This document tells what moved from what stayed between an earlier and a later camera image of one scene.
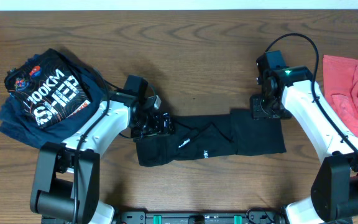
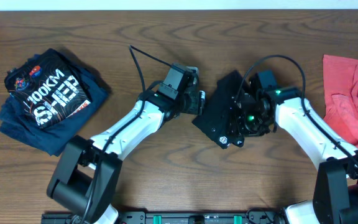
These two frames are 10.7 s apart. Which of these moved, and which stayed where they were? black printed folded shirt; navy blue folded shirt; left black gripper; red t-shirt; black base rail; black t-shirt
Moved: left black gripper; black t-shirt
Stayed: black printed folded shirt; red t-shirt; black base rail; navy blue folded shirt
